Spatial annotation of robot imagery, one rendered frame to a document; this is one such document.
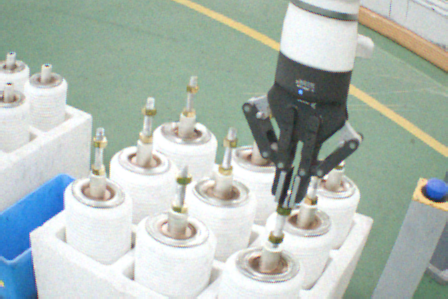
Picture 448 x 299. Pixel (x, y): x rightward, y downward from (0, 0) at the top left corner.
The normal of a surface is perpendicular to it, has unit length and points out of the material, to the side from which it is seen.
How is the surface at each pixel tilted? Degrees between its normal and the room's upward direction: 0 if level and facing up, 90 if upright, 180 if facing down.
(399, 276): 90
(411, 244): 90
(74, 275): 90
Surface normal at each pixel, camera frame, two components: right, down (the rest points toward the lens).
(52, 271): -0.44, 0.31
